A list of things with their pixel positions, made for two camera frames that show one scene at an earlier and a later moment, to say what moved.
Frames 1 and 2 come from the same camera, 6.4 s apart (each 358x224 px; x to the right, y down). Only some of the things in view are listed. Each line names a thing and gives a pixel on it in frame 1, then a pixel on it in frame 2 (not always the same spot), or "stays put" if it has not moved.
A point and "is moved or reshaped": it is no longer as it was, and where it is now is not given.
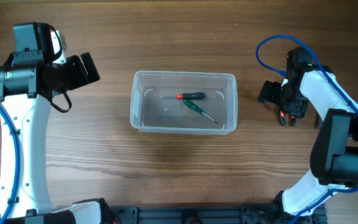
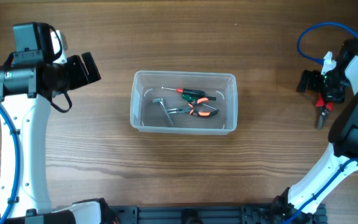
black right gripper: [298, 109] → [314, 83]
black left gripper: [81, 78] stays put
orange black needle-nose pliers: [293, 121] → [189, 109]
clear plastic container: [171, 102] stays put
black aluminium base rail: [260, 213] stays put
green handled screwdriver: [190, 104] → [192, 99]
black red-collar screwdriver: [187, 96] is moved or reshaped
